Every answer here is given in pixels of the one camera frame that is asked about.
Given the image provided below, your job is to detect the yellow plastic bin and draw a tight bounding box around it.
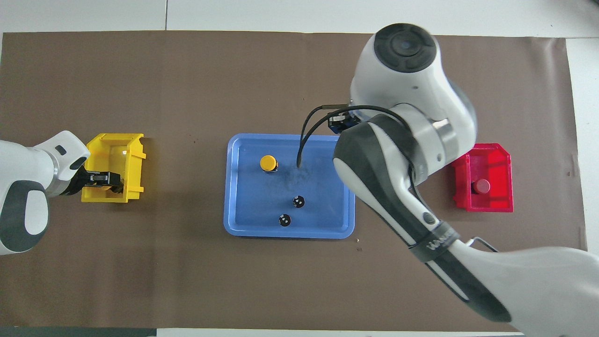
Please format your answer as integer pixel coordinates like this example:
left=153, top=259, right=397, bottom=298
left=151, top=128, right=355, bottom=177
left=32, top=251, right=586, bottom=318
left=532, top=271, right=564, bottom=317
left=81, top=133, right=146, bottom=204

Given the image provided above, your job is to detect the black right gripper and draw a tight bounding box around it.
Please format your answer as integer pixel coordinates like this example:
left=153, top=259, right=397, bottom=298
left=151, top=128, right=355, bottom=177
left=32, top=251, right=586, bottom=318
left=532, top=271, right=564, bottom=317
left=329, top=114, right=362, bottom=135

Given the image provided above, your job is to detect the blue plastic tray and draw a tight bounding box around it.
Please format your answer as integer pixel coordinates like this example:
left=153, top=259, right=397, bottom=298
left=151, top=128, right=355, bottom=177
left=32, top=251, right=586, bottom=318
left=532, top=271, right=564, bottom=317
left=223, top=133, right=356, bottom=240

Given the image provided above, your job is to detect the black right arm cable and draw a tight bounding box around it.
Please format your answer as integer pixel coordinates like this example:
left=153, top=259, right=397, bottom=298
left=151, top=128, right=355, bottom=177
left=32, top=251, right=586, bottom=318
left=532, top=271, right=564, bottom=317
left=297, top=104, right=417, bottom=188

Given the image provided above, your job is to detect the brown paper mat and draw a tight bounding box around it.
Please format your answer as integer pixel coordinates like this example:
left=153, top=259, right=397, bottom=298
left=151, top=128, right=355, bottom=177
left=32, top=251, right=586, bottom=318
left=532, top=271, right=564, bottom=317
left=0, top=30, right=588, bottom=334

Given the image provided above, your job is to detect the red plastic bin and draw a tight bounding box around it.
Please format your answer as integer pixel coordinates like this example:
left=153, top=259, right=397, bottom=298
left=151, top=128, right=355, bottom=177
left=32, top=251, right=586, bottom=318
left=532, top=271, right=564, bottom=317
left=452, top=143, right=514, bottom=212

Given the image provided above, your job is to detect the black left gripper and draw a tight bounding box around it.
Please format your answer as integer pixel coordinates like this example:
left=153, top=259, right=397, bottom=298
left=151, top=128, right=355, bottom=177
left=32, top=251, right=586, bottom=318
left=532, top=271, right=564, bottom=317
left=68, top=165, right=125, bottom=197

